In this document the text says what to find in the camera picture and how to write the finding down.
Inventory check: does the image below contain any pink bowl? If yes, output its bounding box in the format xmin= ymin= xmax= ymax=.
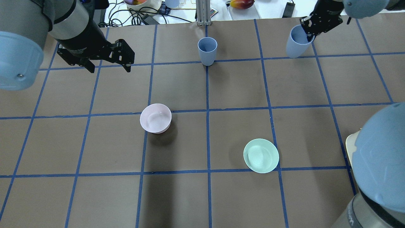
xmin=140 ymin=104 xmax=172 ymax=134

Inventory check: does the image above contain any red mango fruit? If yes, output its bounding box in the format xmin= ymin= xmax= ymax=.
xmin=229 ymin=0 xmax=255 ymax=9

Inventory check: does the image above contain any aluminium frame post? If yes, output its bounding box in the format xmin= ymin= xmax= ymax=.
xmin=196 ymin=0 xmax=212 ymax=26

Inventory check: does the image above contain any small remote control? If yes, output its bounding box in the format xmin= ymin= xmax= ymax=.
xmin=210 ymin=7 xmax=219 ymax=18

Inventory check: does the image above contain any black power brick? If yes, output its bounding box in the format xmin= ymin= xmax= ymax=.
xmin=93 ymin=0 xmax=109 ymax=24

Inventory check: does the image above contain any green bowl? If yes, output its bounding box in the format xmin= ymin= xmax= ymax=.
xmin=243 ymin=138 xmax=280 ymax=174

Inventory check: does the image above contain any black power adapter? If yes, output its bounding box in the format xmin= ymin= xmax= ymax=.
xmin=282 ymin=1 xmax=295 ymax=18

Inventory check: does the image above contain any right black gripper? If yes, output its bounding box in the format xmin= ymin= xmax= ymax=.
xmin=300 ymin=0 xmax=343 ymax=43

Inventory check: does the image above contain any bowl of coloured blocks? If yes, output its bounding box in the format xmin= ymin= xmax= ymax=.
xmin=124 ymin=0 xmax=162 ymax=11

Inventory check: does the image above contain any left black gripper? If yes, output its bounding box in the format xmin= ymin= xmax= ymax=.
xmin=57 ymin=22 xmax=135 ymax=73

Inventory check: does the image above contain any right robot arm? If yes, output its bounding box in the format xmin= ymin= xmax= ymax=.
xmin=300 ymin=0 xmax=405 ymax=228

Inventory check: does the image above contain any white toaster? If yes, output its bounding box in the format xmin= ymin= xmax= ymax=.
xmin=345 ymin=129 xmax=362 ymax=166

